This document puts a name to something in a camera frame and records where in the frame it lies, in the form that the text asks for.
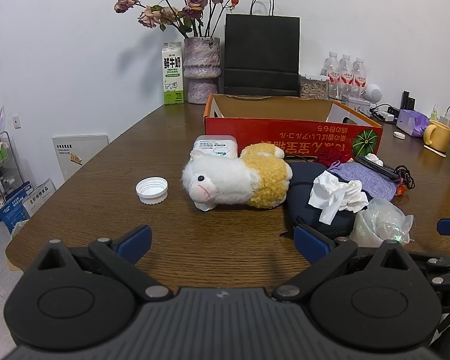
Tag purple textured vase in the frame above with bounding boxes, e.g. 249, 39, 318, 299
183, 37, 222, 104

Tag black paper bag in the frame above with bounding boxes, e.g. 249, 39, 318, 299
224, 0, 301, 97

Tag clear snack container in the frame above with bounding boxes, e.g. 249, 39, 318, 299
299, 73, 329, 100

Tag clear plastic bag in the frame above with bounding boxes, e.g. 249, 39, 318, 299
349, 198, 414, 247

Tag white plastic container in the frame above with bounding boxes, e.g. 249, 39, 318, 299
190, 135, 239, 160

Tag yellow mug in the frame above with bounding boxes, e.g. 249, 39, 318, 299
424, 120, 450, 154

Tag large white bottle cap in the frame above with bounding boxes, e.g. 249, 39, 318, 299
136, 177, 169, 206

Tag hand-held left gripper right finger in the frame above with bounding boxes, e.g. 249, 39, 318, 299
274, 225, 423, 303

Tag white and green milk carton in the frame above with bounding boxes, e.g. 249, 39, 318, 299
161, 42, 184, 106

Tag purple tissue pack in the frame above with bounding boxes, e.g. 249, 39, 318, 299
396, 109, 430, 137

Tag dark blue zip case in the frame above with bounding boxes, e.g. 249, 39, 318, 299
286, 161, 365, 234

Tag purple fabric pouch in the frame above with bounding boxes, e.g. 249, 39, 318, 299
328, 160, 398, 200

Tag blue printed packages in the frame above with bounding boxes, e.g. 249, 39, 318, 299
0, 178, 57, 233

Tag white board with labels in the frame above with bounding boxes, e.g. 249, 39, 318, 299
52, 134, 109, 181

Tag brown wooden desk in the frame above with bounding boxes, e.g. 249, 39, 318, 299
5, 95, 450, 298

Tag clear water bottle red label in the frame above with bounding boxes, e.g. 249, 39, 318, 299
352, 57, 368, 98
337, 54, 355, 102
324, 52, 341, 100

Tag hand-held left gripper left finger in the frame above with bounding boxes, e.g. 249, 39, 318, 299
24, 225, 173, 302

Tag black hair tie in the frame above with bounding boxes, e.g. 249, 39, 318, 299
394, 165, 416, 190

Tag dried pink roses bouquet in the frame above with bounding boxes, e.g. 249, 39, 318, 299
114, 0, 240, 39

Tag white tissue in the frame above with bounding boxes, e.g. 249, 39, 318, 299
308, 170, 369, 223

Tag white power strip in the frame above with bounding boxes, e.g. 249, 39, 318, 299
371, 104, 400, 123

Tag white and yellow plush sheep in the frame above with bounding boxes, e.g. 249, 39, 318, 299
182, 143, 293, 213

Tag white round camera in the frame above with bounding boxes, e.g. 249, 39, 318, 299
364, 83, 383, 103

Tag pale floral tin box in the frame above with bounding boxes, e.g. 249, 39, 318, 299
348, 97, 372, 115

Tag red cardboard box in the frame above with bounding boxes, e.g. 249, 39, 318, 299
203, 94, 384, 163

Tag metal wire rack cart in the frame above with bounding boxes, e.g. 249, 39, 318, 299
0, 131, 25, 223

